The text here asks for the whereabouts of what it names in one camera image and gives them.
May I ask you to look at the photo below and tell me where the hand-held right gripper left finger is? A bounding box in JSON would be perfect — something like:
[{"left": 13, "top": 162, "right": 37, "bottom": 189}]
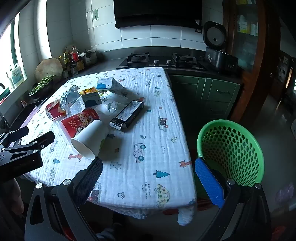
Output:
[{"left": 24, "top": 157, "right": 103, "bottom": 241}]

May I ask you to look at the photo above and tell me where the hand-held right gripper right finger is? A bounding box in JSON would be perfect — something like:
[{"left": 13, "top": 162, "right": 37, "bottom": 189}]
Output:
[{"left": 194, "top": 158, "right": 272, "bottom": 241}]

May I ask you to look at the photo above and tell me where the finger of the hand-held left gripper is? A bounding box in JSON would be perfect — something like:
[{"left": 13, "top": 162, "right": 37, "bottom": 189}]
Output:
[
  {"left": 0, "top": 126, "right": 29, "bottom": 149},
  {"left": 0, "top": 131, "right": 55, "bottom": 180}
]

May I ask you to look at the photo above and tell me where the white paper cup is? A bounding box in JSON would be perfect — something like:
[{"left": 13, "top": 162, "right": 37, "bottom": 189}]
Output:
[{"left": 70, "top": 119, "right": 109, "bottom": 161}]

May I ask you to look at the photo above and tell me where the green plastic basket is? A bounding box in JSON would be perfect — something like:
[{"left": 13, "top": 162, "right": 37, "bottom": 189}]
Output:
[{"left": 196, "top": 120, "right": 265, "bottom": 200}]

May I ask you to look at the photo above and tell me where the red cardboard box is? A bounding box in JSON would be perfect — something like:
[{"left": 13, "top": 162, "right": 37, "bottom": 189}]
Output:
[{"left": 46, "top": 100, "right": 67, "bottom": 120}]

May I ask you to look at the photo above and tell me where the red printed paper cup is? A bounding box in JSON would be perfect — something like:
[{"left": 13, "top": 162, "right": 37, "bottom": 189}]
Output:
[{"left": 57, "top": 108, "right": 100, "bottom": 139}]

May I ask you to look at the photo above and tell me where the clear plastic wrapper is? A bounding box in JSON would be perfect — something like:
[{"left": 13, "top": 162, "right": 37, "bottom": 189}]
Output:
[{"left": 60, "top": 85, "right": 80, "bottom": 109}]

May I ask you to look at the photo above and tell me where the long black box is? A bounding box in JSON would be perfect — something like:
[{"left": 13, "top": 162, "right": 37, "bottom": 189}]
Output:
[{"left": 109, "top": 100, "right": 145, "bottom": 128}]

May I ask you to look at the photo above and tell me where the grey and black small box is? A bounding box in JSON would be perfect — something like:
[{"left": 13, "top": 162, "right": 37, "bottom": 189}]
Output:
[{"left": 69, "top": 92, "right": 102, "bottom": 114}]

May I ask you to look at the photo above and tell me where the yellow snack packet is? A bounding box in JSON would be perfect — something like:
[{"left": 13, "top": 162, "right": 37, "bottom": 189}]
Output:
[{"left": 79, "top": 86, "right": 99, "bottom": 95}]

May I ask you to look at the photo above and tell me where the blue and white carton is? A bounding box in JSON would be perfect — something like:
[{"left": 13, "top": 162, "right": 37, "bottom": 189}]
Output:
[{"left": 96, "top": 77, "right": 123, "bottom": 91}]

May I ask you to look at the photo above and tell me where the kitchen sink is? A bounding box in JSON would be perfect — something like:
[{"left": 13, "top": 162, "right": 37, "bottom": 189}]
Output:
[{"left": 0, "top": 97, "right": 47, "bottom": 130}]

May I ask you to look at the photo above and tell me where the bowl of green vegetables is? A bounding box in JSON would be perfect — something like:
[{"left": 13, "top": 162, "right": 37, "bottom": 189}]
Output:
[{"left": 28, "top": 75, "right": 56, "bottom": 98}]

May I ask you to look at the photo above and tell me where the white detergent jug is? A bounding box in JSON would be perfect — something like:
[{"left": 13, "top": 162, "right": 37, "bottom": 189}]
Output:
[{"left": 10, "top": 64, "right": 25, "bottom": 86}]

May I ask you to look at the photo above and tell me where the round wooden cutting board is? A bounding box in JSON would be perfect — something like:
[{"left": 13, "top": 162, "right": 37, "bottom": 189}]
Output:
[{"left": 35, "top": 58, "right": 63, "bottom": 82}]

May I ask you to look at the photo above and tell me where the purple plastic bag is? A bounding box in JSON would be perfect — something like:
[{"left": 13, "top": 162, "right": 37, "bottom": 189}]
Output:
[{"left": 275, "top": 183, "right": 294, "bottom": 209}]

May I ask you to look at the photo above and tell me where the white cartoon printed tablecloth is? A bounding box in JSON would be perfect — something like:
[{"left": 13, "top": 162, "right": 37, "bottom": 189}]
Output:
[{"left": 22, "top": 67, "right": 197, "bottom": 226}]

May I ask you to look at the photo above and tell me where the window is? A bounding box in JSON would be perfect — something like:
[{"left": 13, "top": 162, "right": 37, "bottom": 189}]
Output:
[{"left": 0, "top": 11, "right": 28, "bottom": 98}]

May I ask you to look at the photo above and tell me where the green kitchen cabinet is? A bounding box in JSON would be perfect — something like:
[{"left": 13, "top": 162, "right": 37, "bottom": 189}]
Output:
[{"left": 168, "top": 74, "right": 242, "bottom": 121}]

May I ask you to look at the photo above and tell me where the cluster of condiment bottles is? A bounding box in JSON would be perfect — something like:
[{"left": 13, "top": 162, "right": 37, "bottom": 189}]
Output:
[{"left": 59, "top": 46, "right": 85, "bottom": 78}]

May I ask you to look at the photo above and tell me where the steel pot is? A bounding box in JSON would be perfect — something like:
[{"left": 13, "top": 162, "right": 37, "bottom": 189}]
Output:
[{"left": 82, "top": 49, "right": 97, "bottom": 65}]

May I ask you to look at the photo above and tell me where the black rice cooker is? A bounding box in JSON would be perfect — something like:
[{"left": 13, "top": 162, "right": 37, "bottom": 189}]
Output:
[{"left": 203, "top": 21, "right": 238, "bottom": 72}]

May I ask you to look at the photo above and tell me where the black gas stove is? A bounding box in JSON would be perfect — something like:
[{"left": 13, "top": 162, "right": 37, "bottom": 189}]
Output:
[{"left": 117, "top": 53, "right": 207, "bottom": 70}]

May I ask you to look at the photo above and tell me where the wooden glass-door cabinet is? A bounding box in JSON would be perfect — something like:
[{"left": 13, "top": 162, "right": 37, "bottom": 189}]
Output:
[{"left": 223, "top": 0, "right": 281, "bottom": 121}]

